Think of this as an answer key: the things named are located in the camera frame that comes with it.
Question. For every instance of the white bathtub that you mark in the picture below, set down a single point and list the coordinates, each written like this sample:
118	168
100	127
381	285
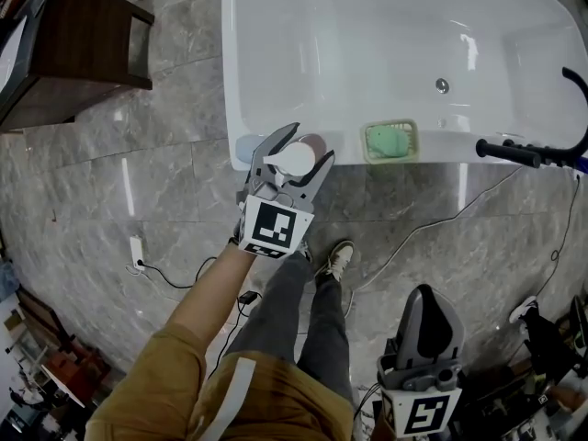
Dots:
390	39

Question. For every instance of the black power adapter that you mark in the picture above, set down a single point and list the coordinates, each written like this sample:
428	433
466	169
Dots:
248	298

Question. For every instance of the white power strip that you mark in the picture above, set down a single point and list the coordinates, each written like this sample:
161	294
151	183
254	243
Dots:
137	251

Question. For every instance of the green soap dish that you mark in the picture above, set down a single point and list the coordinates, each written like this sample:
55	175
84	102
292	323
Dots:
415	147

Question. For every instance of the black bathtub faucet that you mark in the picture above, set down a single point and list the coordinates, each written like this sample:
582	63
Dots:
505	152

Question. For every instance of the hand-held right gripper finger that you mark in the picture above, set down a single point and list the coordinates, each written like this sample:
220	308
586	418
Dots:
409	329
436	324

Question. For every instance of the person's left shoe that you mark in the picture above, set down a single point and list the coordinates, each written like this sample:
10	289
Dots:
304	252

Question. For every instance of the person's tan shirt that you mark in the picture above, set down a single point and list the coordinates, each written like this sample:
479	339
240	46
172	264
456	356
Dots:
151	393

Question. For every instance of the dark wooden vanity cabinet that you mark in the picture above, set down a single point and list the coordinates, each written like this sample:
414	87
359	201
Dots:
82	39

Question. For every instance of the reddish wooden furniture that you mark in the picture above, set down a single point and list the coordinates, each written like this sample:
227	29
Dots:
69	361

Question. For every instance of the person's right shoe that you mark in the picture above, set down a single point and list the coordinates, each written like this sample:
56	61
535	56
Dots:
337	260

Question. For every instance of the person's shoe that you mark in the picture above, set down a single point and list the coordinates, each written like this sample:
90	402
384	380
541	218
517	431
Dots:
304	252
337	260

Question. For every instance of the blue bottle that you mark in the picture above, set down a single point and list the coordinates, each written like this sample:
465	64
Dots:
584	164

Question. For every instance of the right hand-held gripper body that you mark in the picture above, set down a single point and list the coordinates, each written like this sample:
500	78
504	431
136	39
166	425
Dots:
427	411

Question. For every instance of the person's grey trousers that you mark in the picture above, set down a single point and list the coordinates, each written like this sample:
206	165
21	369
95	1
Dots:
321	329

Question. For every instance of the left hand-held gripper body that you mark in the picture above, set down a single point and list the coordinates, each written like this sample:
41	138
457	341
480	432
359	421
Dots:
275	225

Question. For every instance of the person's right forearm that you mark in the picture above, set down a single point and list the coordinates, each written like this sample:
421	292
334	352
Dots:
386	430

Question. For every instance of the green soap bar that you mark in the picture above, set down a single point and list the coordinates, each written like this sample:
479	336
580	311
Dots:
386	140

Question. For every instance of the person's left forearm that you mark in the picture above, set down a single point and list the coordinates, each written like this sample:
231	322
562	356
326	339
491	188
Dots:
206	292

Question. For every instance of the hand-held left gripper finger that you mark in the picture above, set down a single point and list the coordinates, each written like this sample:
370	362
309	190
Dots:
264	159
319	177

